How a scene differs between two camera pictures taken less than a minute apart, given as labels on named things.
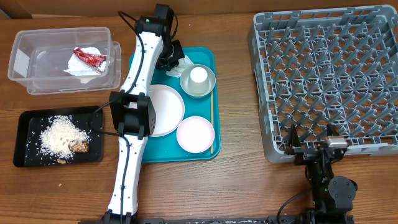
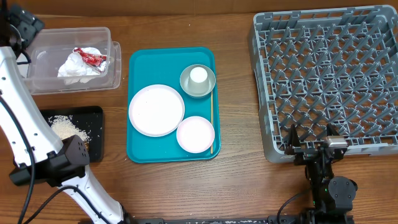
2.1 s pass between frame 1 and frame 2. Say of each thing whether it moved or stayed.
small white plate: stayed
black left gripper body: moved
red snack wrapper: stayed
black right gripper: stayed
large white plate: stayed
